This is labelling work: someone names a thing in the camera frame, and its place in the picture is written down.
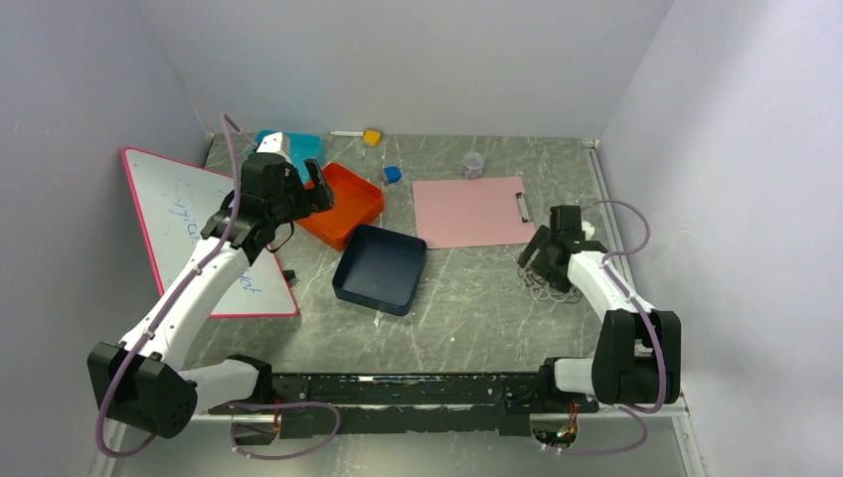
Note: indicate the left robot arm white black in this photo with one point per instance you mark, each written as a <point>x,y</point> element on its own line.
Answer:
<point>139,381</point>

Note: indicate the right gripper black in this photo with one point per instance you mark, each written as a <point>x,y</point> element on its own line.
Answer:
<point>542,240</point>

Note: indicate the small clear plastic cup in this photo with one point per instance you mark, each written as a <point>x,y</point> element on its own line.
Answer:
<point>472,165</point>

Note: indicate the aluminium frame rail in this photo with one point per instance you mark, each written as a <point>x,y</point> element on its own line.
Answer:
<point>476,439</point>

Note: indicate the whiteboard with pink frame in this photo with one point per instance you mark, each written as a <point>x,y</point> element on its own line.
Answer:
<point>173,201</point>

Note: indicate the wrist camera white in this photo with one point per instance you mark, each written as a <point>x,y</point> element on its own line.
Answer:
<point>588,229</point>
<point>275,143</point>

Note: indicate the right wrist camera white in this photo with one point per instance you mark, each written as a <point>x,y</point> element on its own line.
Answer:
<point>588,229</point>

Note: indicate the blue cube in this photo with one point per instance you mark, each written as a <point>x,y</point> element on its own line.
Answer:
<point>392,174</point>

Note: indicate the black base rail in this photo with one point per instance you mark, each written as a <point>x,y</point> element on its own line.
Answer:
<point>408,401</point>

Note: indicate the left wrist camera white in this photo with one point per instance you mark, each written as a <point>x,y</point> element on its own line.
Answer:
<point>275,143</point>

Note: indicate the dark blue plastic tray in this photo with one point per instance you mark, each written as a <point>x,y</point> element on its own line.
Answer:
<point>380,269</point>

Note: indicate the teal plastic tray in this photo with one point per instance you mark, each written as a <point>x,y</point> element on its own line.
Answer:
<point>301,148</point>

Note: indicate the yellow cube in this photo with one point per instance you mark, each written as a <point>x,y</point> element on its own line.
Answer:
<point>372,137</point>

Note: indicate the pink clipboard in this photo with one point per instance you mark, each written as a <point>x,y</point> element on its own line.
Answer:
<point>468,213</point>

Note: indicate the orange plastic tray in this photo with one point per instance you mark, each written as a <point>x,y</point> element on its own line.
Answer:
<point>357,202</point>

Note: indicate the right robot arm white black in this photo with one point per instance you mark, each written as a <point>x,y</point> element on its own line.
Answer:
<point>637,358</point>

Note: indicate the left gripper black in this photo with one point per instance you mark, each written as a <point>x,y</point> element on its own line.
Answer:
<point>312,200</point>

